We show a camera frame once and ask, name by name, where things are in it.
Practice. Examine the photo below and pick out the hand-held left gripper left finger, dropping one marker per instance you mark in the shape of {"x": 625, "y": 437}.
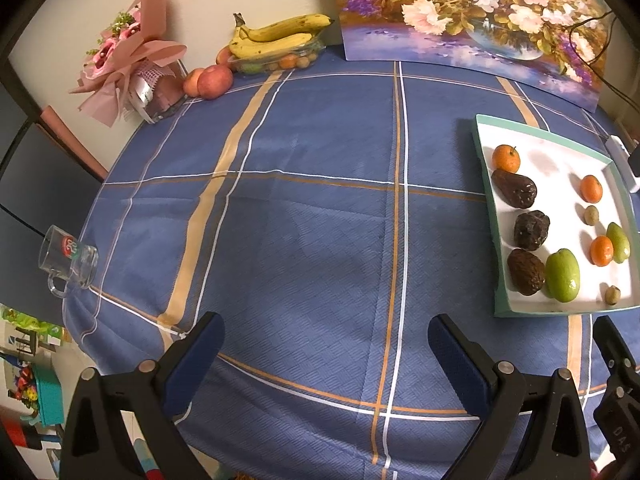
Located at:
{"x": 195, "y": 360}

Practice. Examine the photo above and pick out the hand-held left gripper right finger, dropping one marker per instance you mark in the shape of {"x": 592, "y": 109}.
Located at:
{"x": 460, "y": 365}

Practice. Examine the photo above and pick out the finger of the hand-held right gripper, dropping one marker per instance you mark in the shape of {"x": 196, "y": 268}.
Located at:
{"x": 607, "y": 342}

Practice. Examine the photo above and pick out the small tan round sapodilla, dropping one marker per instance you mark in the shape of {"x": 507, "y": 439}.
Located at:
{"x": 612, "y": 294}
{"x": 591, "y": 214}

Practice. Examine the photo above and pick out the large green mango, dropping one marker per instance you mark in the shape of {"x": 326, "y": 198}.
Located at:
{"x": 562, "y": 276}

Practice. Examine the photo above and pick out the small green mango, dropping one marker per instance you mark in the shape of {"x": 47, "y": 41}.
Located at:
{"x": 620, "y": 242}

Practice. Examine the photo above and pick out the oval brown avocado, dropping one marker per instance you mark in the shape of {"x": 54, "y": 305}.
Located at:
{"x": 526, "y": 272}

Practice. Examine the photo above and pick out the lumpy dark avocado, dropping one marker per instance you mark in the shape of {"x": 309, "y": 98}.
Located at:
{"x": 531, "y": 230}

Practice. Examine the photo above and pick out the pear-shaped brown avocado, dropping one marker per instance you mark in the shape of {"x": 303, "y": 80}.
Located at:
{"x": 513, "y": 188}

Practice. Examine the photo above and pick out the white tray with teal rim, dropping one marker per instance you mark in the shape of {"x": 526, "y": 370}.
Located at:
{"x": 555, "y": 160}

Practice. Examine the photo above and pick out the orange mandarin with stem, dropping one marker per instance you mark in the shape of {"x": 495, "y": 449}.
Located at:
{"x": 506, "y": 158}

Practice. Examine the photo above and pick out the person's right hand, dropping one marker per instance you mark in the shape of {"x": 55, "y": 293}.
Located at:
{"x": 602, "y": 472}

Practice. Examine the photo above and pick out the teal plastic box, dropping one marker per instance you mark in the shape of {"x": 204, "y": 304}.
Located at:
{"x": 50, "y": 400}

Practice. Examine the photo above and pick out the glass mug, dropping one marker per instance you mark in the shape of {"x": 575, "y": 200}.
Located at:
{"x": 70, "y": 260}

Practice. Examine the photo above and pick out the green printed box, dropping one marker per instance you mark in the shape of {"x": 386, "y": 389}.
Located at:
{"x": 30, "y": 330}

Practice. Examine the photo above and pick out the blue plaid tablecloth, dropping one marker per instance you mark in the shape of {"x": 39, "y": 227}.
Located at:
{"x": 300, "y": 210}

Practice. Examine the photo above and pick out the black charger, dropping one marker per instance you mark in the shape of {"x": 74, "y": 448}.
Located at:
{"x": 635, "y": 160}

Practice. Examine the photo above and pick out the white power strip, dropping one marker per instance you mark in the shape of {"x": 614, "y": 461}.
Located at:
{"x": 620, "y": 152}

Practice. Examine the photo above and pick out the dark grey cabinet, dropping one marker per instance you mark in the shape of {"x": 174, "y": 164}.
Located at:
{"x": 35, "y": 175}

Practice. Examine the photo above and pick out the pale orange peach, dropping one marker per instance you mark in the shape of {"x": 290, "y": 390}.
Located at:
{"x": 191, "y": 82}

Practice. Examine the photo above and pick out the red apple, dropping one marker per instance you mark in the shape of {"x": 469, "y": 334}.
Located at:
{"x": 215, "y": 81}

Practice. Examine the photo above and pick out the reddish orange peach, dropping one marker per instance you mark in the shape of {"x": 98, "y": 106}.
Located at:
{"x": 223, "y": 55}

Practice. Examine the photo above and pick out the clear plastic container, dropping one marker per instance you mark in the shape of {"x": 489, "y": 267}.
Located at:
{"x": 285, "y": 61}

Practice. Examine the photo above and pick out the pink flower bouquet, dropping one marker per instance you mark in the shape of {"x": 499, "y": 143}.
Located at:
{"x": 130, "y": 50}

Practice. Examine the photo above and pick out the yellow banana bunch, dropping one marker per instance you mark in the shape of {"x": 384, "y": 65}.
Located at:
{"x": 275, "y": 35}

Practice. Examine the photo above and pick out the floral painting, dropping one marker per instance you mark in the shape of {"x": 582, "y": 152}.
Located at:
{"x": 450, "y": 10}

